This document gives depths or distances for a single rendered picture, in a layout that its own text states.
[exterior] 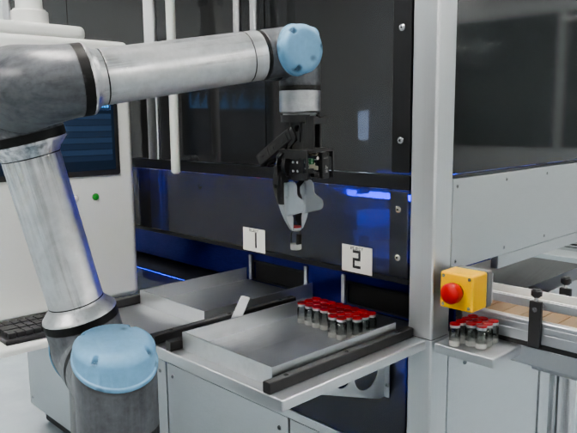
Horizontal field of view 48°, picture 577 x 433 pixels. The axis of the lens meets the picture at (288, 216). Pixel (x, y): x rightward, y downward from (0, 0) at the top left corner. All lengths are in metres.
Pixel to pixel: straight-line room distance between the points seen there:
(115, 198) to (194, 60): 1.08
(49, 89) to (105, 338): 0.35
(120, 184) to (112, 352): 1.09
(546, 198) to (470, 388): 0.51
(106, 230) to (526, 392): 1.23
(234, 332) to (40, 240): 0.52
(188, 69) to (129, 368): 0.42
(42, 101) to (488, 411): 1.20
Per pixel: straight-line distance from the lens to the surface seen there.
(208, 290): 1.72
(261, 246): 1.64
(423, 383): 1.40
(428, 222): 1.30
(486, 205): 1.46
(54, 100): 0.88
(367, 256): 1.41
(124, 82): 0.90
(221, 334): 1.36
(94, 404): 0.95
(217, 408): 1.95
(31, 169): 1.00
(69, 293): 1.04
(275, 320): 1.45
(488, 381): 1.61
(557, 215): 1.80
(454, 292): 1.26
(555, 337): 1.35
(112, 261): 1.99
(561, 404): 1.43
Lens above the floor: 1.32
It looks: 8 degrees down
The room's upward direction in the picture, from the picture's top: 1 degrees counter-clockwise
